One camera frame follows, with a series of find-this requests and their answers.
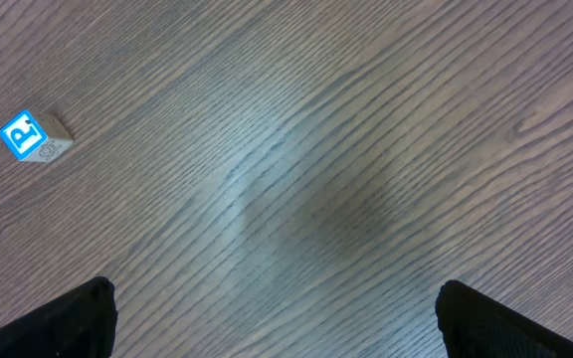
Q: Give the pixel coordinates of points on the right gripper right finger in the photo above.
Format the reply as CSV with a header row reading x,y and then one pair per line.
x,y
476,326

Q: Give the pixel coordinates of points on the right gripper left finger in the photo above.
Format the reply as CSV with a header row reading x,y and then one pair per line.
x,y
79,323

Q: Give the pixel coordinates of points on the blue P block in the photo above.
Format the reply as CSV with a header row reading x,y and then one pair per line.
x,y
35,137

